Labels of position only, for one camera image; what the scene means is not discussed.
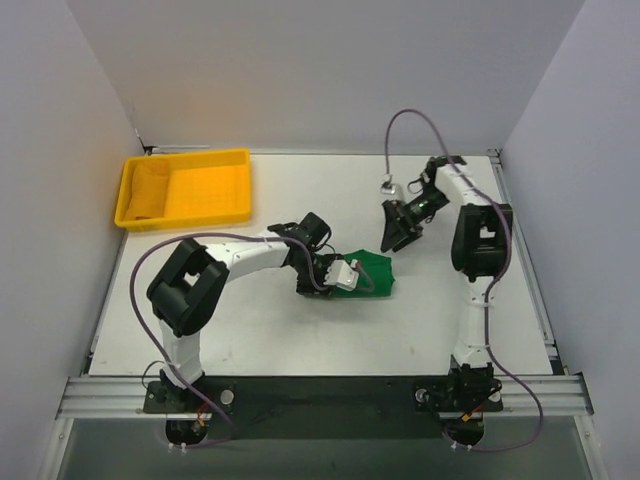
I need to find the green t-shirt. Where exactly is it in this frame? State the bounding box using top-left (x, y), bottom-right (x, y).
top-left (331, 249), bottom-right (395, 299)

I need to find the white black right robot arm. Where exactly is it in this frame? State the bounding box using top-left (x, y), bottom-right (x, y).
top-left (381, 156), bottom-right (513, 408)

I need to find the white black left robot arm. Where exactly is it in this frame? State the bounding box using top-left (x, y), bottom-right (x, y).
top-left (146, 212), bottom-right (344, 411)

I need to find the yellow plastic bin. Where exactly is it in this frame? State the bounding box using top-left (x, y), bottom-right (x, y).
top-left (114, 148), bottom-right (252, 232)

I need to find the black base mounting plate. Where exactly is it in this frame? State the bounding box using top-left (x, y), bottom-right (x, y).
top-left (142, 375), bottom-right (503, 444)

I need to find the rolled yellow t-shirt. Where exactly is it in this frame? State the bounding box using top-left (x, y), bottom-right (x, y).
top-left (124, 158), bottom-right (170, 221)

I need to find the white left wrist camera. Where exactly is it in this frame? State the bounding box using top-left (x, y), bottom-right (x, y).
top-left (324, 259), bottom-right (359, 291)

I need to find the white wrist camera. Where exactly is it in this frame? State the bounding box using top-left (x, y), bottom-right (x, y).
top-left (380, 173), bottom-right (403, 198)
top-left (324, 259), bottom-right (359, 291)

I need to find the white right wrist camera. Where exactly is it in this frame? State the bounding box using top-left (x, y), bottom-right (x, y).
top-left (380, 173), bottom-right (403, 198)

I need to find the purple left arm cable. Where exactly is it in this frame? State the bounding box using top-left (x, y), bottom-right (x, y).
top-left (129, 232), bottom-right (376, 448)

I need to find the aluminium right side rail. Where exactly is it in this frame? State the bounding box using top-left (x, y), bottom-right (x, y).
top-left (487, 149), bottom-right (566, 375)

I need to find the aluminium front frame rail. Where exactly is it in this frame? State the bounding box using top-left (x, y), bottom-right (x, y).
top-left (56, 375), bottom-right (594, 419)

